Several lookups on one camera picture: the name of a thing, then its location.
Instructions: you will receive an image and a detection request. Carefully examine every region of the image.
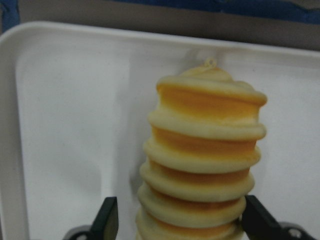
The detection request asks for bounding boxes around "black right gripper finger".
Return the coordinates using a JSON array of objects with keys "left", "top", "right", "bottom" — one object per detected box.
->
[{"left": 240, "top": 195, "right": 288, "bottom": 240}]

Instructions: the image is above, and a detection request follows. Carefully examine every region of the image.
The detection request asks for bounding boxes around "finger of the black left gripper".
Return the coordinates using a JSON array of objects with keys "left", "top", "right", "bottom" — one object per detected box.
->
[{"left": 90, "top": 196, "right": 119, "bottom": 240}]

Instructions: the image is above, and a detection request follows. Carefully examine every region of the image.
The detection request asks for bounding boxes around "yellow spiral bread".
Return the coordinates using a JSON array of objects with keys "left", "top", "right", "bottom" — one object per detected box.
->
[{"left": 135, "top": 58, "right": 267, "bottom": 240}]

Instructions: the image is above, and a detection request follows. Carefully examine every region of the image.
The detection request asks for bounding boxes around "white tray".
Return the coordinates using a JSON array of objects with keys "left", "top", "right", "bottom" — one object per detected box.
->
[{"left": 0, "top": 21, "right": 320, "bottom": 240}]

